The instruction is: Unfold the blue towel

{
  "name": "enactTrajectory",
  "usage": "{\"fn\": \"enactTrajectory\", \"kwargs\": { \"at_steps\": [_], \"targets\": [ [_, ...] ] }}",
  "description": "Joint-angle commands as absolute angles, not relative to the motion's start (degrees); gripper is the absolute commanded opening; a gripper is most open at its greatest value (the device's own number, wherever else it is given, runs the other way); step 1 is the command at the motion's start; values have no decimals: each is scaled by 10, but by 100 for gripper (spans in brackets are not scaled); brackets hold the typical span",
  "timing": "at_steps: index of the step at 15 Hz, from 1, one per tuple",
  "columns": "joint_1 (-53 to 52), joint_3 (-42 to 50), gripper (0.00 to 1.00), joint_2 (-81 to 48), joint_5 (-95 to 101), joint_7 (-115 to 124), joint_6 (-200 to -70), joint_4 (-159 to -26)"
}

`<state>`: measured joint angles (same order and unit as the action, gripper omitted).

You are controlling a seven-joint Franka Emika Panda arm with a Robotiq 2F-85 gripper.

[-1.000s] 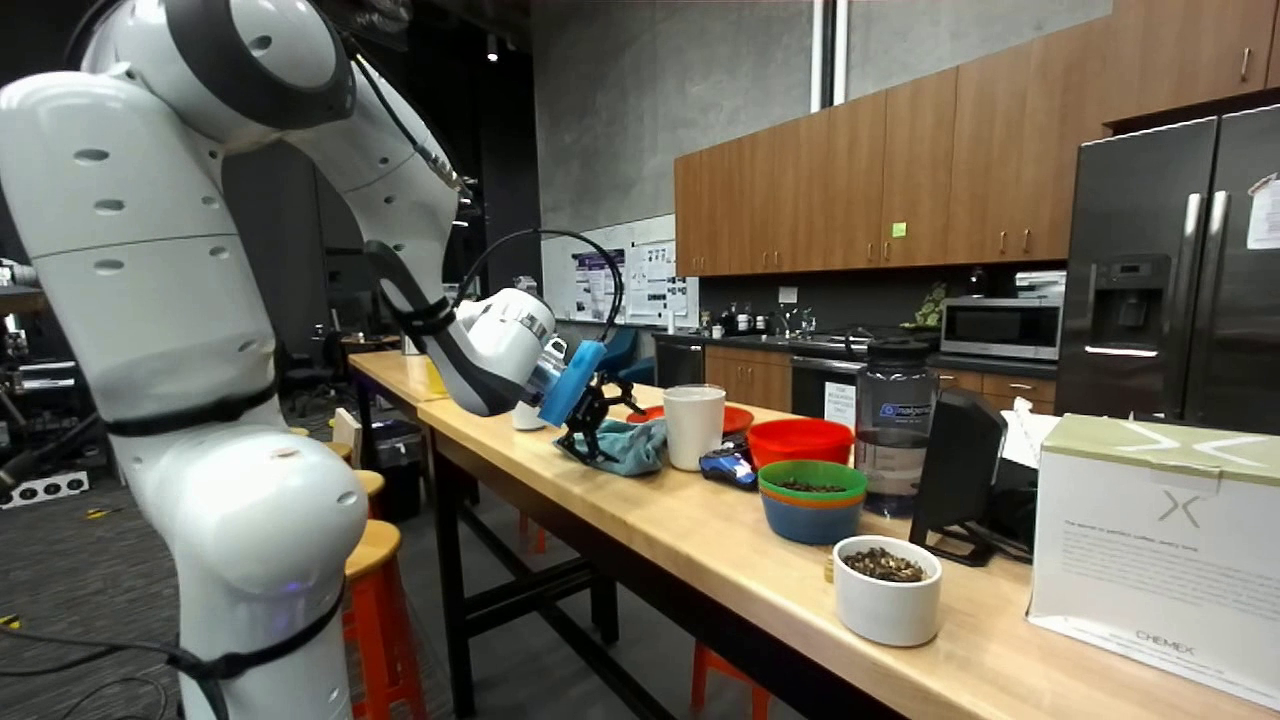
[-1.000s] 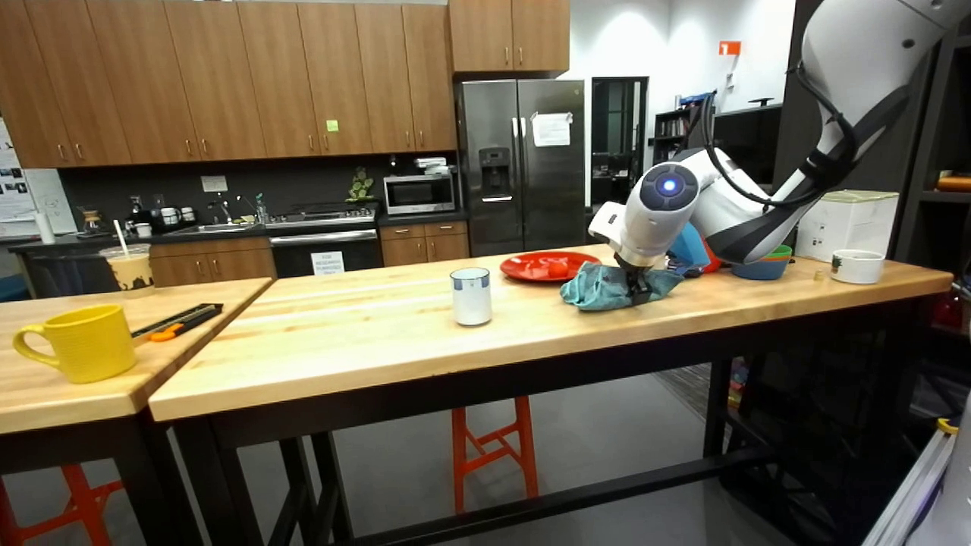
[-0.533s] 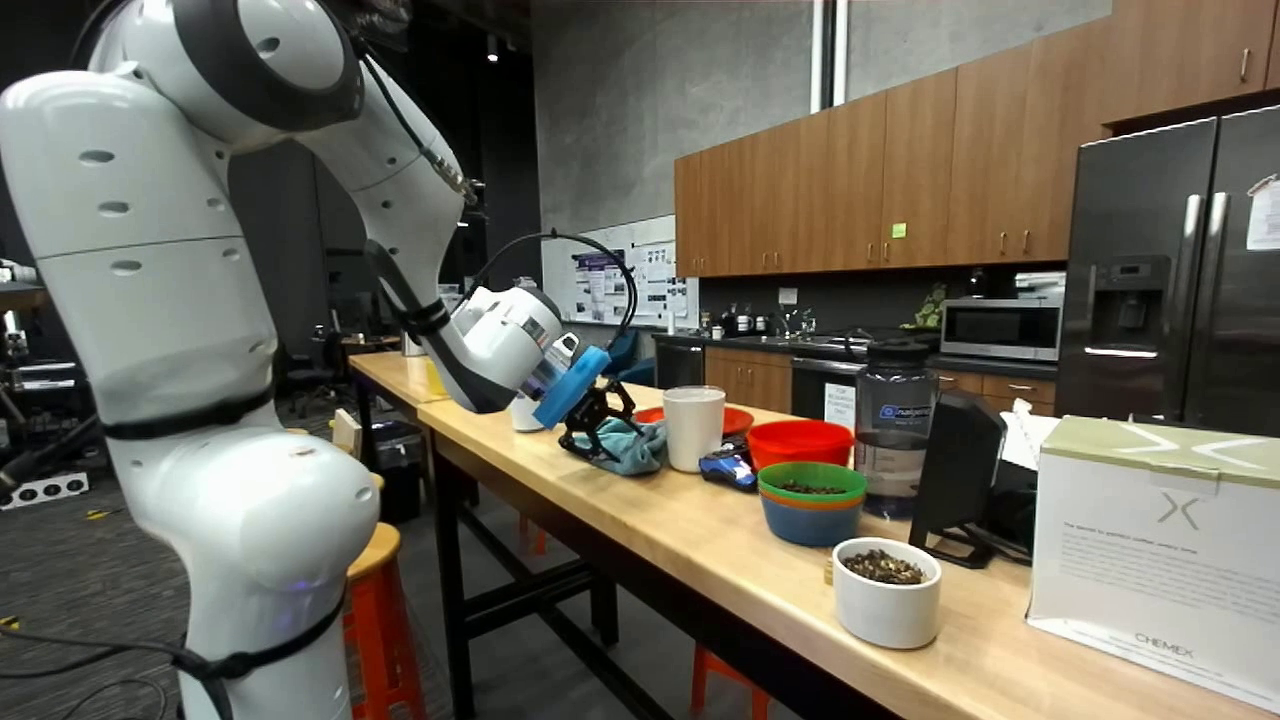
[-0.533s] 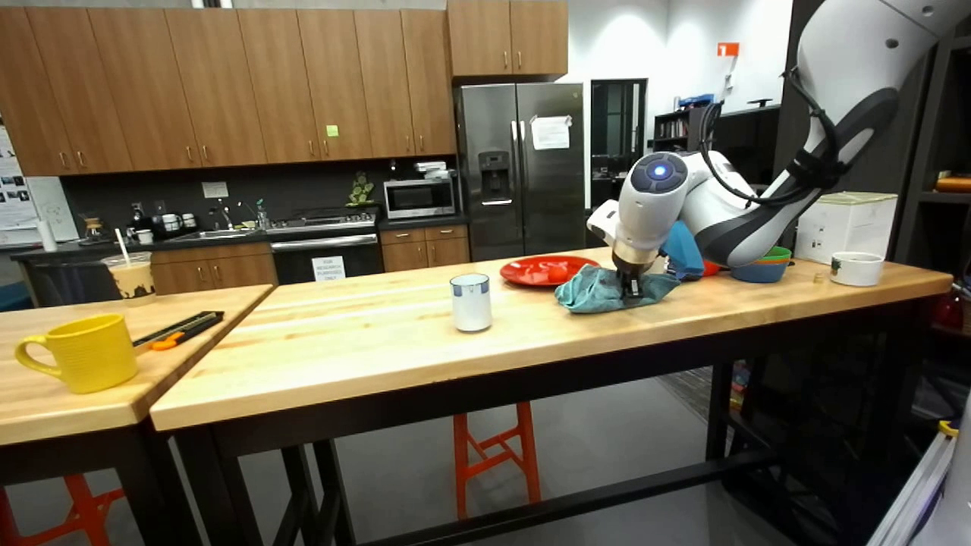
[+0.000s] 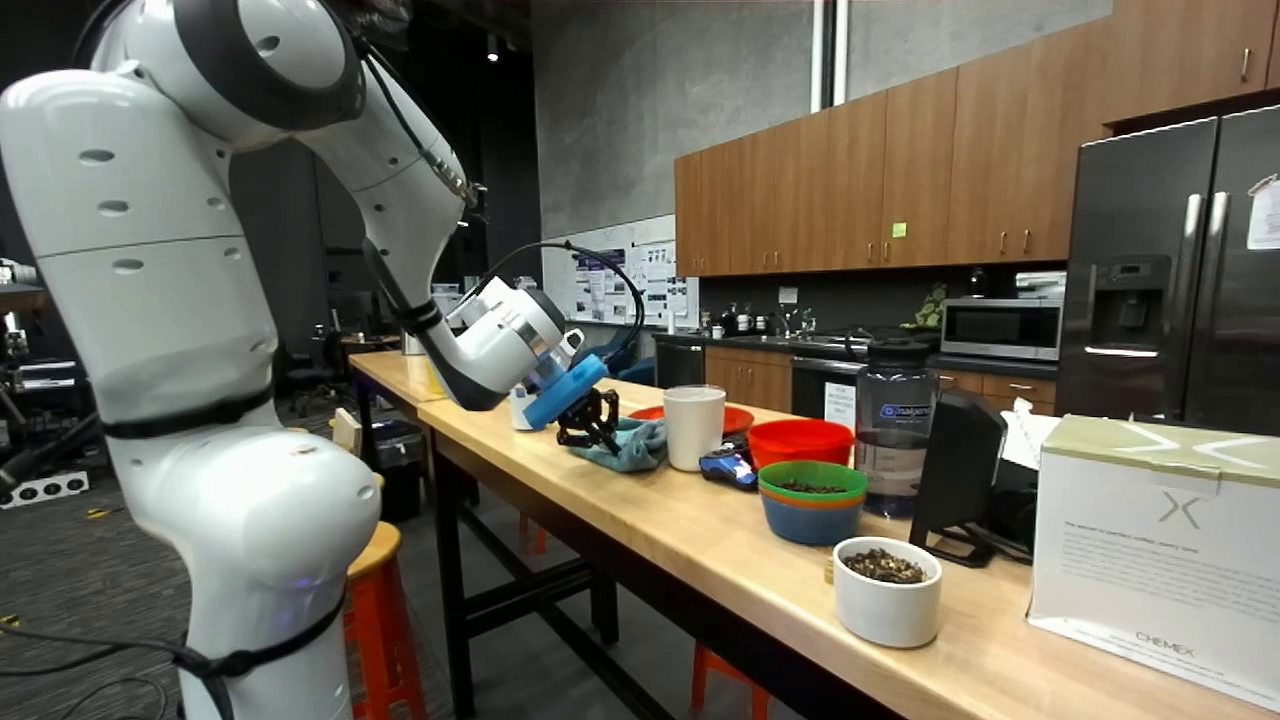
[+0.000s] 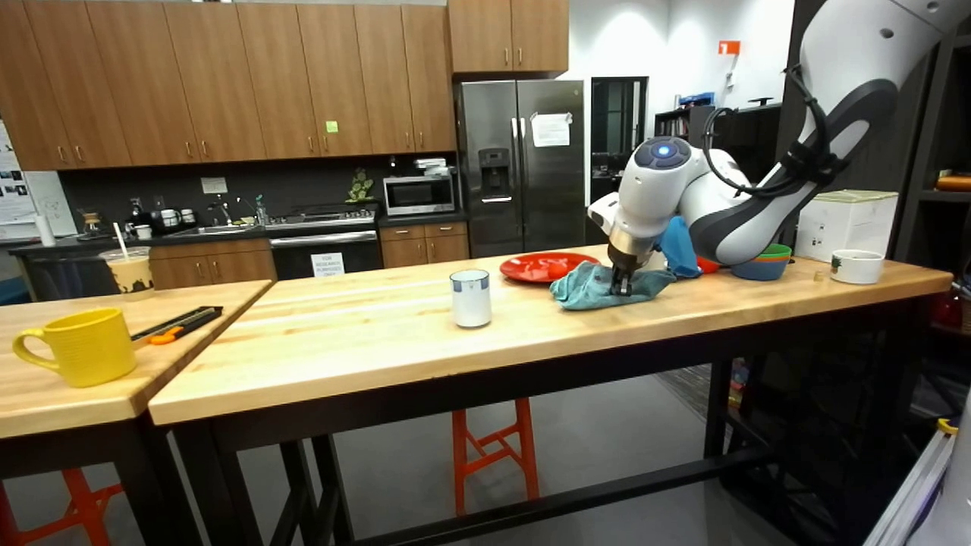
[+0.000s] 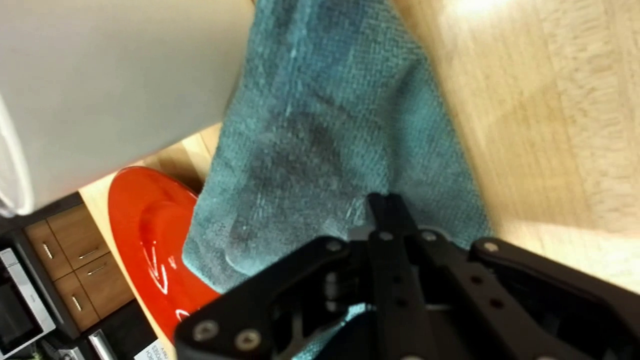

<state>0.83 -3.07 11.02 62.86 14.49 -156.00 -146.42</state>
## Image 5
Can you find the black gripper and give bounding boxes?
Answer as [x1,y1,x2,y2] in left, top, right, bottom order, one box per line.
[556,379,630,451]

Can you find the blue towel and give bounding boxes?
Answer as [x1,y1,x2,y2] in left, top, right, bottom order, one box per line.
[572,416,673,479]

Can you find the blue chair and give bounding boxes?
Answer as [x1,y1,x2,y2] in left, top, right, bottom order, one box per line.
[597,320,662,388]

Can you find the tall white cup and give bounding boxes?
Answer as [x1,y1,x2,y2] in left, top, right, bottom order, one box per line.
[662,379,734,475]

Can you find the small dark blue object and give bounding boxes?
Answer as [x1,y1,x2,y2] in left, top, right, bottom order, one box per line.
[696,443,760,494]

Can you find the wooden lower cabinets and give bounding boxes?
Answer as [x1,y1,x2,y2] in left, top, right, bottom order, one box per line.
[700,340,1063,416]

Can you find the wooden cabinets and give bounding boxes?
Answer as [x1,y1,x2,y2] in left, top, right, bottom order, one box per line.
[700,340,1063,416]
[673,0,1280,282]

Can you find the long wooden work table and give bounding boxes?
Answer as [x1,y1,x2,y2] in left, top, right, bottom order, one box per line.
[412,358,1280,720]

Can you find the red bowl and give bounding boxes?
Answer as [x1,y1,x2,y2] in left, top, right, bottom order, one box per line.
[743,416,861,472]

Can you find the short wooden work table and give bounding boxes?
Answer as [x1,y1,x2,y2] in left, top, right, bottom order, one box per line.
[344,348,464,472]

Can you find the green bowl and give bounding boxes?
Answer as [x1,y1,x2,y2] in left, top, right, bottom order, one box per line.
[756,456,872,512]

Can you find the black dishwasher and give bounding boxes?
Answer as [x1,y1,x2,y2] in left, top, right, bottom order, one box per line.
[788,352,872,434]

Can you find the blue bowl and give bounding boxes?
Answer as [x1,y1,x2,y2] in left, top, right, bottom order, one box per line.
[756,494,868,549]

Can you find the orange stool with wooden seat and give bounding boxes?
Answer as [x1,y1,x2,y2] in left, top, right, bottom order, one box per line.
[684,641,777,720]
[342,515,433,720]

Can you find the clear bottle with black lid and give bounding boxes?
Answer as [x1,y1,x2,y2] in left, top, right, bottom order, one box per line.
[852,333,942,520]

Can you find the white ramekin with dark contents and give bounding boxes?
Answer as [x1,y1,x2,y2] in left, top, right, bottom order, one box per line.
[829,531,950,652]

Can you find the green potted plant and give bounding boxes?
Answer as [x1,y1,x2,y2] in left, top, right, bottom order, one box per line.
[911,283,951,337]

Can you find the black speaker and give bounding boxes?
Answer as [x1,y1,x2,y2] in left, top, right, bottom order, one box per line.
[907,392,1014,572]

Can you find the steel microwave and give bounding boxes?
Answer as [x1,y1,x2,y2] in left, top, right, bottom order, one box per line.
[937,291,1068,365]

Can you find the wooden upper cabinets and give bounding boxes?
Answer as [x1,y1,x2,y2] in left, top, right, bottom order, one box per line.
[673,0,1280,282]

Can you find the white paper bag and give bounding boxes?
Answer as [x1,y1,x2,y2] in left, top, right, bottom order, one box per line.
[995,395,1068,472]

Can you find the white cardboard box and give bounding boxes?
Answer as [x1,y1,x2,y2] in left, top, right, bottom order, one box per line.
[1026,412,1280,715]

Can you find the black steel refrigerator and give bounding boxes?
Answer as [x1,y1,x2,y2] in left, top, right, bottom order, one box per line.
[1057,100,1280,438]

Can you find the blue wrist mount disc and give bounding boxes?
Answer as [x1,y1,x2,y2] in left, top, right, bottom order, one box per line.
[521,348,618,438]

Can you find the white wall poster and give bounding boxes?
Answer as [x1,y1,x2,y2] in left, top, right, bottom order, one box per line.
[540,212,705,337]

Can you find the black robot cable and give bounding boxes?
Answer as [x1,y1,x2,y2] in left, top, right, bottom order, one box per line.
[491,236,650,352]

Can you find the white vertical wall pipe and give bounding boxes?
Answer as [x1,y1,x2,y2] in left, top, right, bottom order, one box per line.
[808,0,852,115]

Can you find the white bracket on floor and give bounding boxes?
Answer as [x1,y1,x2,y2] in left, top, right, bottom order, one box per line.
[0,470,97,512]

